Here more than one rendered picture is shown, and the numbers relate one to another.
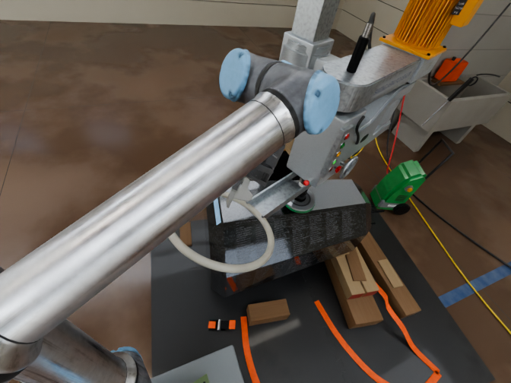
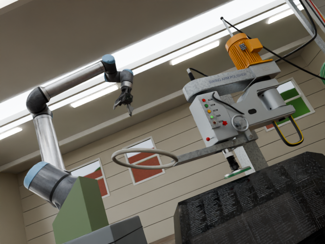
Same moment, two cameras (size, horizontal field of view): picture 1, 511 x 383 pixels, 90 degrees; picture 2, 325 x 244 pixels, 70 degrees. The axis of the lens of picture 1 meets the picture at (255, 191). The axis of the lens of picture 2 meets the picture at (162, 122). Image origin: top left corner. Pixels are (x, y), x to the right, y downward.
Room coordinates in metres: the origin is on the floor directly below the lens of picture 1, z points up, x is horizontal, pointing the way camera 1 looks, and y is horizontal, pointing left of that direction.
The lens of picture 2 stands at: (-0.66, -0.99, 0.83)
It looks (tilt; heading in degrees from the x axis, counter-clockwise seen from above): 19 degrees up; 33
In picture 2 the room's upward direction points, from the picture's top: 22 degrees counter-clockwise
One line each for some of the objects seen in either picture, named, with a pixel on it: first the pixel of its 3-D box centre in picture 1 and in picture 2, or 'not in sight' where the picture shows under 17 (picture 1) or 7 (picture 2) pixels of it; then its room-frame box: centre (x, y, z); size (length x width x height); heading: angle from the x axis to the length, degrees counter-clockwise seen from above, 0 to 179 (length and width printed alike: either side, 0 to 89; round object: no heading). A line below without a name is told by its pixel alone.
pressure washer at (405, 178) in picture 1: (406, 176); not in sight; (2.15, -1.52, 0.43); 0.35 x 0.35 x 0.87; 9
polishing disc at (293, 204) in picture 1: (299, 197); (236, 171); (1.13, -0.29, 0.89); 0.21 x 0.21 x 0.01
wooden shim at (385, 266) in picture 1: (389, 273); not in sight; (1.16, -1.30, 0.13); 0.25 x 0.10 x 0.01; 23
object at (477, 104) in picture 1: (443, 114); not in sight; (3.80, -2.51, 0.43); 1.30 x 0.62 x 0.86; 120
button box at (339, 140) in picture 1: (335, 152); (208, 112); (1.01, -0.33, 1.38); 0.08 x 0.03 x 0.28; 143
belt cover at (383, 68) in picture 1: (379, 72); (231, 84); (1.41, -0.50, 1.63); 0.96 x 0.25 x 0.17; 143
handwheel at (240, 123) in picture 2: (343, 163); (238, 125); (1.15, -0.46, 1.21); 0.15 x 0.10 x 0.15; 143
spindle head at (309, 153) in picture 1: (329, 137); (220, 119); (1.20, -0.34, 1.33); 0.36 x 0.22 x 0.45; 143
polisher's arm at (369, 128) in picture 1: (359, 123); (251, 111); (1.44, -0.54, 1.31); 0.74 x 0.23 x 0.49; 143
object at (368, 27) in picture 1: (360, 49); (191, 77); (1.13, -0.29, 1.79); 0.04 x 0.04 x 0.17
